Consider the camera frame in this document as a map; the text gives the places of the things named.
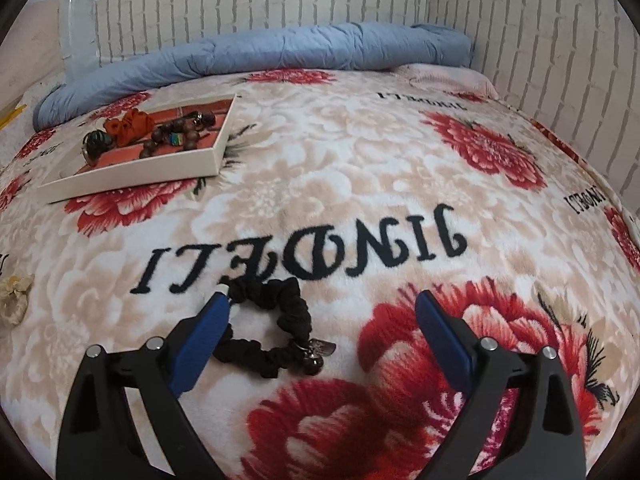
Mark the black scrunchie with charms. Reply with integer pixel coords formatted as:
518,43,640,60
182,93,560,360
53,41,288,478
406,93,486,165
213,276,337,379

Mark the black claw hair clip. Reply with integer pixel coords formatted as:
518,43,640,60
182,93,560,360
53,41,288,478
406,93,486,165
81,129,116,167

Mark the orange fabric scrunchie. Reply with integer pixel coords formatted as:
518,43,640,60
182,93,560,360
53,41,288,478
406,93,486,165
103,108,154,148

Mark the brown wooden bead bracelet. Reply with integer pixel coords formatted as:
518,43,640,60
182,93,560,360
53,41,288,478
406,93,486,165
138,109,217,161

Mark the cream jewelry tray red lining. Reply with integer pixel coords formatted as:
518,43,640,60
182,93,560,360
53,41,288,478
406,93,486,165
38,93,236,204

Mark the floral fleece blanket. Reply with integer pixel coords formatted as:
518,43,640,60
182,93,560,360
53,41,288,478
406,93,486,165
1,70,639,479

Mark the pink pillow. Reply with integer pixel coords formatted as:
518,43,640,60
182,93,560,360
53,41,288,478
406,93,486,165
392,63,500,100

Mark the pink headboard cushion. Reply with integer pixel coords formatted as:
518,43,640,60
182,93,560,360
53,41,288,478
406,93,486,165
0,0,64,115

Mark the rolled blue quilt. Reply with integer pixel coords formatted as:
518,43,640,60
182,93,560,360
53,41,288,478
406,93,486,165
32,23,473,130

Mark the clear plastic sheet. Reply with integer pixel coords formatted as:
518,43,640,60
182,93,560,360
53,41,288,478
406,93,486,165
58,0,100,82

